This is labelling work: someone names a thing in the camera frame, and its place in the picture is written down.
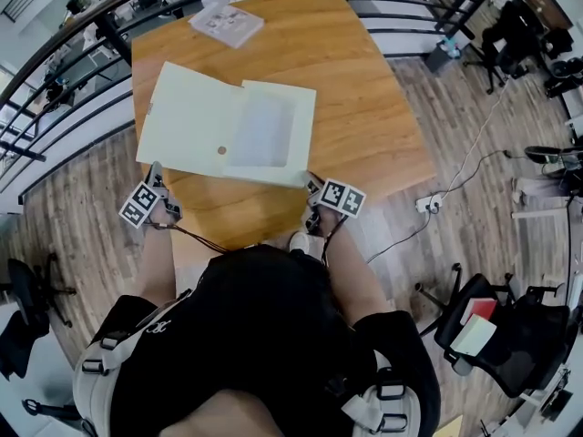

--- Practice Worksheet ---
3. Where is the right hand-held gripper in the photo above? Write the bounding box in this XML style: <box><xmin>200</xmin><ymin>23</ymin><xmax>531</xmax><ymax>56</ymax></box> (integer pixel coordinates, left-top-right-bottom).
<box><xmin>303</xmin><ymin>171</ymin><xmax>368</xmax><ymax>237</ymax></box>

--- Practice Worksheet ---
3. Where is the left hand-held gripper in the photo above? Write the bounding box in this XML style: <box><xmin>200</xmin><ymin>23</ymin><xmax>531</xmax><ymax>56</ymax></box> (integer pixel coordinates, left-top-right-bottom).
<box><xmin>118</xmin><ymin>160</ymin><xmax>184</xmax><ymax>230</ymax></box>

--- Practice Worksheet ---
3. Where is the pale green box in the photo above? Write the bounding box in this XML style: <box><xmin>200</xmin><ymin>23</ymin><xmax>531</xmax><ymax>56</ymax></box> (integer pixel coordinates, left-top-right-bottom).
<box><xmin>135</xmin><ymin>60</ymin><xmax>318</xmax><ymax>189</ymax></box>

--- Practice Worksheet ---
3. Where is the person's left forearm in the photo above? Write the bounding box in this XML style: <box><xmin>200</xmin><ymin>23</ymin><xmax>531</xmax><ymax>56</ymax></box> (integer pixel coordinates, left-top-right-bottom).
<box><xmin>135</xmin><ymin>218</ymin><xmax>179</xmax><ymax>307</ymax></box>

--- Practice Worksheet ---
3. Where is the person's right forearm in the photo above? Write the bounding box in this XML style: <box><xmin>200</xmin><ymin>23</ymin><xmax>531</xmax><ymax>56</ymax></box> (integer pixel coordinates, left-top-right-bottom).
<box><xmin>323</xmin><ymin>214</ymin><xmax>395</xmax><ymax>330</ymax></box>

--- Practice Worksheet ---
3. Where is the person's white shoe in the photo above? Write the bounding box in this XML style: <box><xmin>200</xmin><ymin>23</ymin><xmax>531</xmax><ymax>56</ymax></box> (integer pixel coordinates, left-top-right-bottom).
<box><xmin>288</xmin><ymin>230</ymin><xmax>312</xmax><ymax>255</ymax></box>

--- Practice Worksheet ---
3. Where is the white power strip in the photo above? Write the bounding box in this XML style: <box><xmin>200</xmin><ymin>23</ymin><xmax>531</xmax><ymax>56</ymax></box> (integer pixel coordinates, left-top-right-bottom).
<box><xmin>414</xmin><ymin>192</ymin><xmax>444</xmax><ymax>214</ymax></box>

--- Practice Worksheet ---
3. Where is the person's black shirt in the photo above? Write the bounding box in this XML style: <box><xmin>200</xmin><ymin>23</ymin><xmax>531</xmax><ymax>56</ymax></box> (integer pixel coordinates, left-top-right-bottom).
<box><xmin>108</xmin><ymin>243</ymin><xmax>443</xmax><ymax>437</ymax></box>

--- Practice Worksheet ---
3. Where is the grey trash bin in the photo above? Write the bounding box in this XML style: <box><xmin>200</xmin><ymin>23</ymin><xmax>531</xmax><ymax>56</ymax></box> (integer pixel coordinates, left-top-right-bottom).
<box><xmin>426</xmin><ymin>37</ymin><xmax>459</xmax><ymax>76</ymax></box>

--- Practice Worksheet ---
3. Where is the red book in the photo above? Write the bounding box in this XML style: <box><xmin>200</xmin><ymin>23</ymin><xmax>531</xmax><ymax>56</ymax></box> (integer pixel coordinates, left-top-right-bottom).
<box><xmin>459</xmin><ymin>297</ymin><xmax>498</xmax><ymax>326</ymax></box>

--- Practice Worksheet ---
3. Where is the white body harness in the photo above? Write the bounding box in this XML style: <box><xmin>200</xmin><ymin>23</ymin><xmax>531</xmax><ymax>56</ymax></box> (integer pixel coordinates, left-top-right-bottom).
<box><xmin>72</xmin><ymin>289</ymin><xmax>423</xmax><ymax>437</ymax></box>

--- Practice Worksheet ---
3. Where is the thick cream book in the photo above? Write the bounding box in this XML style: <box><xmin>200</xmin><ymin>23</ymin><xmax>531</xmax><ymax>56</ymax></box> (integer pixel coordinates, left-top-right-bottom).
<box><xmin>449</xmin><ymin>314</ymin><xmax>497</xmax><ymax>358</ymax></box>

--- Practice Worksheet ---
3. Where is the white desk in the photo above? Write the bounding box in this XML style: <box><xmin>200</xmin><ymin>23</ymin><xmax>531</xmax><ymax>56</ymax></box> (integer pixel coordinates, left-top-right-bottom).
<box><xmin>512</xmin><ymin>196</ymin><xmax>583</xmax><ymax>220</ymax></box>

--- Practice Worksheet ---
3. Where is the black mesh office chair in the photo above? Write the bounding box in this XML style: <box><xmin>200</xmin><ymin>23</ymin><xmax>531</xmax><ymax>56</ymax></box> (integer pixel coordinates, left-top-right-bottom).
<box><xmin>416</xmin><ymin>264</ymin><xmax>579</xmax><ymax>400</ymax></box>

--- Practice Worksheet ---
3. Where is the yellow flat board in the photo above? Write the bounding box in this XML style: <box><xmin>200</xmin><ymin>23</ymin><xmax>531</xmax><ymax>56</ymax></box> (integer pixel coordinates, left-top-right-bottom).
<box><xmin>432</xmin><ymin>415</ymin><xmax>465</xmax><ymax>437</ymax></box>

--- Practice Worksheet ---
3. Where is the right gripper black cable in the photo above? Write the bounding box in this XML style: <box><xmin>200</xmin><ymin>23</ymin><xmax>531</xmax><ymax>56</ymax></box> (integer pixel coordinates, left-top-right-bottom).
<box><xmin>318</xmin><ymin>214</ymin><xmax>350</xmax><ymax>268</ymax></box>

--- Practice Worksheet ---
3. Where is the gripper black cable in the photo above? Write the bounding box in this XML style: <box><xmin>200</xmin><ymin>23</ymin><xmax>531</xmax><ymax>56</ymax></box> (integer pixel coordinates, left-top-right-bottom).
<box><xmin>318</xmin><ymin>214</ymin><xmax>350</xmax><ymax>268</ymax></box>
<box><xmin>152</xmin><ymin>219</ymin><xmax>231</xmax><ymax>255</ymax></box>

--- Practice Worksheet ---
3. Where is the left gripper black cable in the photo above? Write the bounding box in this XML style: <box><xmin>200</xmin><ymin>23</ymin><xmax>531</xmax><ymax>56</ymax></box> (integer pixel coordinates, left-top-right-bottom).
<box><xmin>152</xmin><ymin>219</ymin><xmax>231</xmax><ymax>255</ymax></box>

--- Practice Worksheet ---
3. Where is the black floor cable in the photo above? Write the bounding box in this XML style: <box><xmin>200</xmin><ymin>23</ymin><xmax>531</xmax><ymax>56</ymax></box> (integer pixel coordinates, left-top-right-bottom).
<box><xmin>365</xmin><ymin>149</ymin><xmax>514</xmax><ymax>264</ymax></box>

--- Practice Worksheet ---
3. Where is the white power cable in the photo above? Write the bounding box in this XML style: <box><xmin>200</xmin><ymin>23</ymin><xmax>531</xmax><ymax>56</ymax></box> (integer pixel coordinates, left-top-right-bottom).
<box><xmin>439</xmin><ymin>77</ymin><xmax>511</xmax><ymax>199</ymax></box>

